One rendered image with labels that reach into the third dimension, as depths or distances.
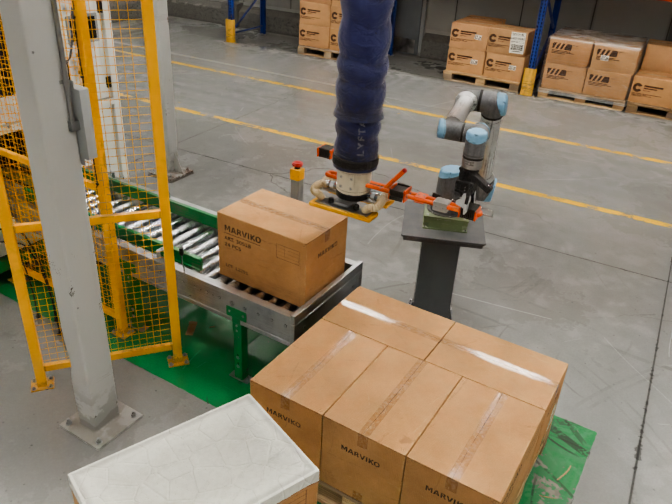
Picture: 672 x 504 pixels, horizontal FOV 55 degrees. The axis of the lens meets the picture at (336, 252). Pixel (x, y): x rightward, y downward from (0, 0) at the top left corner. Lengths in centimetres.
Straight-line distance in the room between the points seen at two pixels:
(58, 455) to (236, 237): 141
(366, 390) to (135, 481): 130
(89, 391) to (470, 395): 185
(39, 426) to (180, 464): 185
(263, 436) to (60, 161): 145
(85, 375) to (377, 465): 149
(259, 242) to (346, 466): 125
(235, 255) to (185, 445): 172
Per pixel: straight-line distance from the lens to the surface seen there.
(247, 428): 212
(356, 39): 289
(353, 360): 315
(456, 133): 298
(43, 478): 354
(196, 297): 375
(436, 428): 287
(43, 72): 278
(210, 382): 386
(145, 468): 205
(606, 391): 423
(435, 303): 424
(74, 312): 320
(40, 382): 401
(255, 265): 355
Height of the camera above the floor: 252
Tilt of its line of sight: 29 degrees down
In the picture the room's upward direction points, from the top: 3 degrees clockwise
